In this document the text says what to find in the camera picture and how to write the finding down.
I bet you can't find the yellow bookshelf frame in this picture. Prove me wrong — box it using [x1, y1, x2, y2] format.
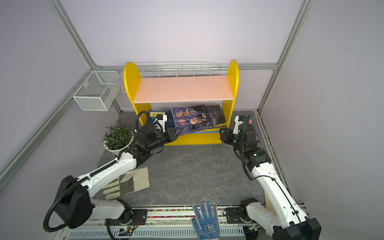
[123, 60, 240, 127]

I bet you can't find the pink upper shelf board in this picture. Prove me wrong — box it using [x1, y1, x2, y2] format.
[133, 76, 239, 104]

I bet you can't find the white plastic plant pot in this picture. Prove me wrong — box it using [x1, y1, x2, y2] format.
[103, 130, 134, 156]

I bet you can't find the cream leather glove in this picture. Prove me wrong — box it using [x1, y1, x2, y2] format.
[264, 192, 277, 216]

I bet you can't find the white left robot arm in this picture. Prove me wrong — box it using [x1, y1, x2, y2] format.
[43, 125, 183, 233]

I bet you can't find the dark blue book yellow label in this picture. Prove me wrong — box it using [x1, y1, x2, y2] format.
[148, 110, 175, 132]

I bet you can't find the blue dotted knit glove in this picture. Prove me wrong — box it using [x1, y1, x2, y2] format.
[192, 200, 220, 240]

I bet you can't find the beige grey work glove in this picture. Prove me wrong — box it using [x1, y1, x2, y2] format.
[102, 167, 150, 200]

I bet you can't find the metal base rail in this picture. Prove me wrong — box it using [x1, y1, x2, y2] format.
[54, 202, 283, 240]

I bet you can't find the purple book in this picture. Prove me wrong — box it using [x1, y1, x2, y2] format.
[171, 105, 214, 136]

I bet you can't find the green potted plant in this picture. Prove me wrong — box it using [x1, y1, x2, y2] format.
[103, 123, 133, 150]

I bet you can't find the aluminium frame post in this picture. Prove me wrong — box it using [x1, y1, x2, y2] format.
[47, 0, 98, 69]

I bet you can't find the white mesh basket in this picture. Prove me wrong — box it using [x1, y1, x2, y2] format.
[73, 71, 121, 112]

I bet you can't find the black wolf cover book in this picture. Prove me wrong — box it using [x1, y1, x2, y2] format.
[207, 105, 227, 128]

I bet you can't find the white wire basket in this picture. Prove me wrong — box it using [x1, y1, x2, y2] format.
[135, 62, 212, 78]

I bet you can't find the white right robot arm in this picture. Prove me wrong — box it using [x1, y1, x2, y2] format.
[220, 116, 322, 240]

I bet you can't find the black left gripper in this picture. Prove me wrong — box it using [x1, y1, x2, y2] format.
[147, 127, 183, 151]

